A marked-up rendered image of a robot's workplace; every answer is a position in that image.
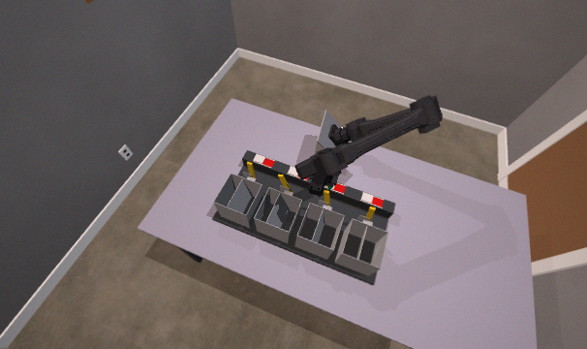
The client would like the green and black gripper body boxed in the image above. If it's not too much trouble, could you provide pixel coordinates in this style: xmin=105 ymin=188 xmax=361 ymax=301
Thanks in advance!
xmin=309 ymin=175 xmax=339 ymax=187

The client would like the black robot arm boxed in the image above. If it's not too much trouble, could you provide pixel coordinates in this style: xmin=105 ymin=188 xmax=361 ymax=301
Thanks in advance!
xmin=294 ymin=95 xmax=443 ymax=197

